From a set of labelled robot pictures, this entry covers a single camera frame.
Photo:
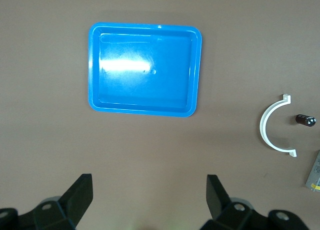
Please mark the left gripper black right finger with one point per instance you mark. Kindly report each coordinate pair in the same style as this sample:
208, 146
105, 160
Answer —
222, 210

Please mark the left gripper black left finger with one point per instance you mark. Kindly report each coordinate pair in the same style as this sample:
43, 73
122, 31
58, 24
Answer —
67, 207

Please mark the black cylindrical capacitor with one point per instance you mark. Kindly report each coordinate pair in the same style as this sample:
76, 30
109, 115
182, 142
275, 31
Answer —
303, 119

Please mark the grey metal power supply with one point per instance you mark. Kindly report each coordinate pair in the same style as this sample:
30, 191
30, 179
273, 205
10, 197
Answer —
314, 175

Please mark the large white semicircular clamp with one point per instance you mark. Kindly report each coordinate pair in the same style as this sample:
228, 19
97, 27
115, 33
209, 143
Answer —
263, 119

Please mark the blue plastic tray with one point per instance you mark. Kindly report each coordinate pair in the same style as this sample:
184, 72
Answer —
147, 89

